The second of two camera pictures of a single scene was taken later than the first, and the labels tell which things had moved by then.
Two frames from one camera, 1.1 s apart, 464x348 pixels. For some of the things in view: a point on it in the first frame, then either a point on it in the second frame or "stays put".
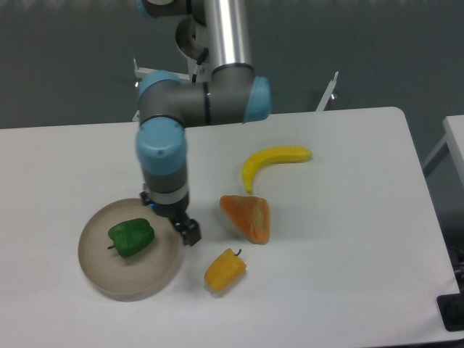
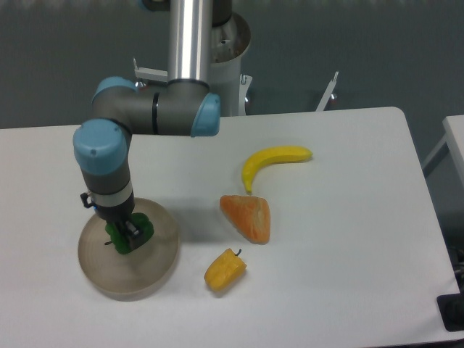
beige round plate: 135,278 stays put
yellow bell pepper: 225,271 stays put
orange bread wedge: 251,214 stays put
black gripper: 188,228 to 118,214
